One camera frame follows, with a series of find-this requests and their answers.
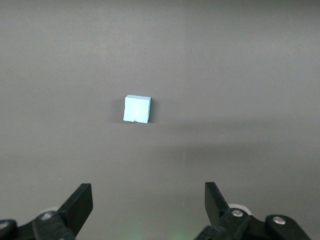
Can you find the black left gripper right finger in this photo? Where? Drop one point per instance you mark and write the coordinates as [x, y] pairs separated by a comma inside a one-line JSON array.
[[215, 205]]

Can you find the light blue foam block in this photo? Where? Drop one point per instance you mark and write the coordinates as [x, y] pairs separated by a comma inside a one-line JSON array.
[[137, 109]]

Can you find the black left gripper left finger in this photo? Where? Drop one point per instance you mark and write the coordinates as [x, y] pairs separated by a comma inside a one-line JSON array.
[[77, 207]]

